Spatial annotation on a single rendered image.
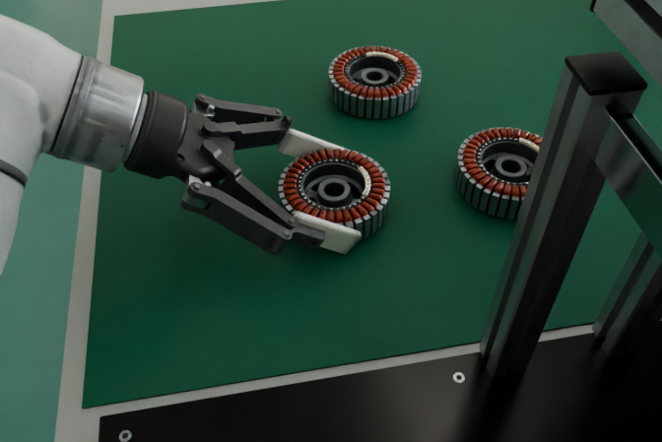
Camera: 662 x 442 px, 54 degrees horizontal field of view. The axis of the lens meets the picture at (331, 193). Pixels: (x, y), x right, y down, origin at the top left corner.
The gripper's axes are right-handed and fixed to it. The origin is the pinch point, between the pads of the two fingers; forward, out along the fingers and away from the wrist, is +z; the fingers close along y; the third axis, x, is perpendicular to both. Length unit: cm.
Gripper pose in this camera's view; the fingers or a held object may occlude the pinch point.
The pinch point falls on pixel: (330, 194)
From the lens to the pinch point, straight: 66.6
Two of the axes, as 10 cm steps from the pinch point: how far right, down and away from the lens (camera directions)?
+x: 5.0, -6.4, -5.9
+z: 8.6, 2.9, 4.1
